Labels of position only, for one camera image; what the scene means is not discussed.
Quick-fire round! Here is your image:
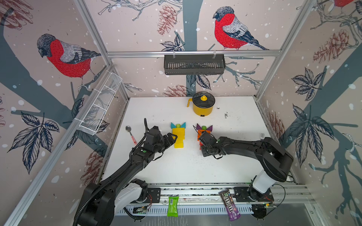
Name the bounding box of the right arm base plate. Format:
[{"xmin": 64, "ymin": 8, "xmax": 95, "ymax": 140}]
[{"xmin": 233, "ymin": 186, "xmax": 274, "ymax": 203}]

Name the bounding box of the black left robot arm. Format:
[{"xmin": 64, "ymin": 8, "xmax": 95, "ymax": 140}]
[{"xmin": 73, "ymin": 126, "xmax": 178, "ymax": 226}]

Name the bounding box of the black wire shelf basket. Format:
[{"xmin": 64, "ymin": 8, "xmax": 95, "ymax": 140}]
[{"xmin": 164, "ymin": 54, "xmax": 226, "ymax": 75}]

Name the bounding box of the long yellow rectangle block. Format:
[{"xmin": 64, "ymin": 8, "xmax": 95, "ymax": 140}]
[{"xmin": 172, "ymin": 128, "xmax": 185, "ymax": 133}]

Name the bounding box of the purple m&m candy packet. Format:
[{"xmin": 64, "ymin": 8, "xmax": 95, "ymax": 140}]
[{"xmin": 219, "ymin": 189, "xmax": 240, "ymax": 221}]

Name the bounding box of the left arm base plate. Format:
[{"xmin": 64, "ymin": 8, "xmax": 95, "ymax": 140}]
[{"xmin": 133, "ymin": 188, "xmax": 161, "ymax": 203}]

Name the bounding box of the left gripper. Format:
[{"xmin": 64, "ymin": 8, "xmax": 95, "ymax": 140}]
[{"xmin": 152, "ymin": 132, "xmax": 178, "ymax": 154}]

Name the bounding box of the metal spoon pink handle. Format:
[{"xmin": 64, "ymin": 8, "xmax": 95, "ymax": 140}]
[{"xmin": 125, "ymin": 125, "xmax": 138, "ymax": 146}]

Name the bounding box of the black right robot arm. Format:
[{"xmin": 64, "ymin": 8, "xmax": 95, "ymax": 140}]
[{"xmin": 198, "ymin": 131, "xmax": 294, "ymax": 202}]

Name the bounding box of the green snack packet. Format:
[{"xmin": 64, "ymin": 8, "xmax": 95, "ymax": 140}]
[{"xmin": 167, "ymin": 196, "xmax": 179, "ymax": 217}]

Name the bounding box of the yellow pot with lid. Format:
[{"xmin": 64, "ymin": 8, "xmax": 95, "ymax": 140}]
[{"xmin": 187, "ymin": 91, "xmax": 216, "ymax": 117}]

